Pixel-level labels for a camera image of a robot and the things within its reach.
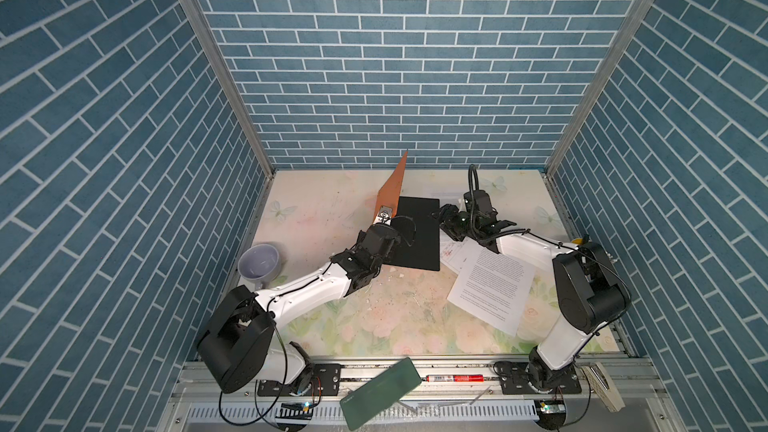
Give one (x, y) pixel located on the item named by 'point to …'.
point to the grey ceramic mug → (260, 264)
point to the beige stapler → (603, 387)
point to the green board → (363, 404)
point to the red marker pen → (455, 378)
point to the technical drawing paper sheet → (451, 251)
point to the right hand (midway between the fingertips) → (430, 215)
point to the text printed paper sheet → (495, 288)
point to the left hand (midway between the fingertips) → (383, 232)
